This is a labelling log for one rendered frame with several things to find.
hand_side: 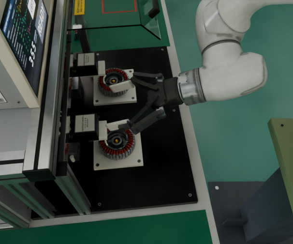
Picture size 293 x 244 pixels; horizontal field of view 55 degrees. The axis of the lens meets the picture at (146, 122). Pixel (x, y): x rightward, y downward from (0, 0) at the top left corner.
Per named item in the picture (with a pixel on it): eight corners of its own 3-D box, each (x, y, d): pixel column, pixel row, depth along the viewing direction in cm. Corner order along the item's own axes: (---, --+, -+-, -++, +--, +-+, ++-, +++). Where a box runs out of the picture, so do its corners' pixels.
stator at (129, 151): (133, 128, 92) (133, 121, 89) (136, 159, 86) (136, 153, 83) (99, 130, 91) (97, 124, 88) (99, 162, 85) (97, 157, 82)
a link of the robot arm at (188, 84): (199, 87, 67) (176, 93, 69) (208, 108, 74) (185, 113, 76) (196, 60, 72) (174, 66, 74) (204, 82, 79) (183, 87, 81)
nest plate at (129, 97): (133, 70, 107) (133, 68, 106) (136, 102, 99) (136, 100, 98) (94, 74, 106) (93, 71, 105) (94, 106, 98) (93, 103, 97)
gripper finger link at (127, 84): (130, 81, 82) (130, 79, 82) (109, 87, 84) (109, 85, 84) (134, 87, 84) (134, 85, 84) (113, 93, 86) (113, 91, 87)
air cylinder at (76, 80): (81, 82, 104) (79, 72, 99) (81, 98, 100) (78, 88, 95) (67, 83, 104) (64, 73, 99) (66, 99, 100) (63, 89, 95)
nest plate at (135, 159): (139, 124, 94) (139, 122, 93) (143, 165, 86) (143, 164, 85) (94, 128, 93) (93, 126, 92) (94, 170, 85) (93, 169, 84)
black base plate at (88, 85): (166, 50, 117) (166, 45, 115) (197, 203, 82) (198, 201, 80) (51, 58, 114) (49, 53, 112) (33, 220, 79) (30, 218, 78)
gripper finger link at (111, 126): (133, 124, 77) (133, 126, 76) (110, 129, 79) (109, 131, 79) (128, 118, 75) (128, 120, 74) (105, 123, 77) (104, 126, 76)
